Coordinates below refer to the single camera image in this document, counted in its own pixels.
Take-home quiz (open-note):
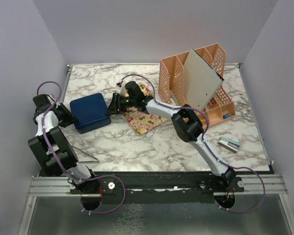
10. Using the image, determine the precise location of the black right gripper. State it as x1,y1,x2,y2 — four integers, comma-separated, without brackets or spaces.
104,94,136,117

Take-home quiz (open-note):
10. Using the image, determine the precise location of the blue box lid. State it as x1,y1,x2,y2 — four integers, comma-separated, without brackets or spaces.
70,93,107,119

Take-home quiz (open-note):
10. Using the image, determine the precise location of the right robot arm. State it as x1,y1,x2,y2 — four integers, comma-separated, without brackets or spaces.
105,81,236,191

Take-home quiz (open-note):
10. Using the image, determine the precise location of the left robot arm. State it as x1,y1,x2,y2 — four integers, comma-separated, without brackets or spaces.
28,102,98,193

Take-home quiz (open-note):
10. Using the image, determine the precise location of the floral serving tray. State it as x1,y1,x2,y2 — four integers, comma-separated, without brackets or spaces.
123,84,168,136

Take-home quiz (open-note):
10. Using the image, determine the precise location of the peach plastic desk organizer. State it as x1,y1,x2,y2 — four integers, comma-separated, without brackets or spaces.
158,43,236,126

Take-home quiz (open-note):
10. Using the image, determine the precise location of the grey board in organizer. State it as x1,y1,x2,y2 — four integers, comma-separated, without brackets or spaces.
183,48,224,111

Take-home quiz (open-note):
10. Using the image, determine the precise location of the stapler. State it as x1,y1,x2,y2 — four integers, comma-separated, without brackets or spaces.
218,137,241,153

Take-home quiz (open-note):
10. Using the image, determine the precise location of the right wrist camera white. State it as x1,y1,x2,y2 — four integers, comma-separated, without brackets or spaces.
116,81,128,96

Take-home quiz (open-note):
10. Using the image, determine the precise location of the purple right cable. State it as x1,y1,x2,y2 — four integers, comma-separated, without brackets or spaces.
116,73,266,213

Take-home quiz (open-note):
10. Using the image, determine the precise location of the purple cable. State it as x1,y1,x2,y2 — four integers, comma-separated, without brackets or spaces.
36,80,126,215
116,73,266,213

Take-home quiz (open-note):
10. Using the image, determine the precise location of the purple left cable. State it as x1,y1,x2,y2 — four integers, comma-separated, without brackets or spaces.
36,80,126,215

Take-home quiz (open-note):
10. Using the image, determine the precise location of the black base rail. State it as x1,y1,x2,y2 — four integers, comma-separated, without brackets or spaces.
70,171,244,204

